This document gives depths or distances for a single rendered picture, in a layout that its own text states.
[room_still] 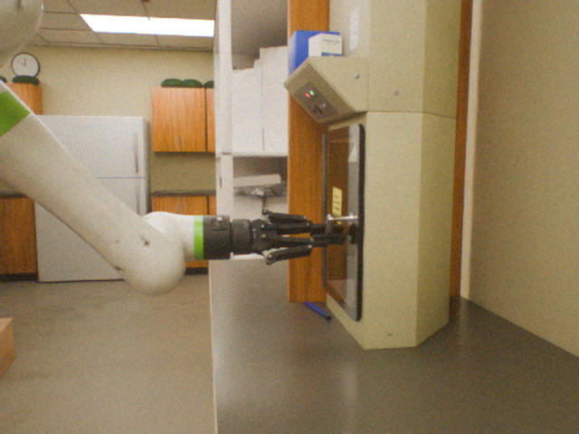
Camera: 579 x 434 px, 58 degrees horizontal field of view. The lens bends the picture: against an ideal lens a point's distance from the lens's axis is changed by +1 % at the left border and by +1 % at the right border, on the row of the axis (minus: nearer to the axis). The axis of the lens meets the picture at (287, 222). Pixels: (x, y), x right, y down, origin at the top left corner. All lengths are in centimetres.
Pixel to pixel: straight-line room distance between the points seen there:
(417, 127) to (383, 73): 12
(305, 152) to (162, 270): 60
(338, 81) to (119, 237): 48
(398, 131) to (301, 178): 40
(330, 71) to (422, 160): 25
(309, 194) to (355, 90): 43
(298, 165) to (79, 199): 65
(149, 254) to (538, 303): 86
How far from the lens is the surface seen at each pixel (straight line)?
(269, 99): 228
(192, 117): 620
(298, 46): 119
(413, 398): 90
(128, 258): 89
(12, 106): 89
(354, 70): 102
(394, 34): 105
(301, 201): 136
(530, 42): 137
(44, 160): 88
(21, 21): 79
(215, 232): 102
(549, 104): 128
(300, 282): 139
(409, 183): 104
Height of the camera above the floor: 131
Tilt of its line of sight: 7 degrees down
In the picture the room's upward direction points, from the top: straight up
